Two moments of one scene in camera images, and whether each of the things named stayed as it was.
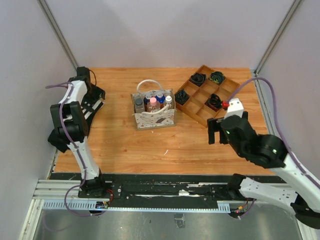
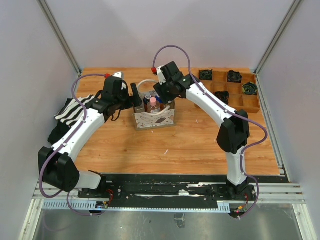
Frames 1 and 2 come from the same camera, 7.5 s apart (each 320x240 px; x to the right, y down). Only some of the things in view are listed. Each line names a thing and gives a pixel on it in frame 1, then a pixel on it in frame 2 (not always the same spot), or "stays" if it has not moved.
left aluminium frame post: x=44 y=5 stays
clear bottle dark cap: x=140 y=105 stays
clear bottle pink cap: x=153 y=105 stays
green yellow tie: x=217 y=77 to x=249 y=88
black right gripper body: x=238 y=147 to x=165 y=92
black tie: x=198 y=79 to x=234 y=76
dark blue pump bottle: x=146 y=99 stays
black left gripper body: x=94 y=95 to x=124 y=101
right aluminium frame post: x=257 y=72 stays
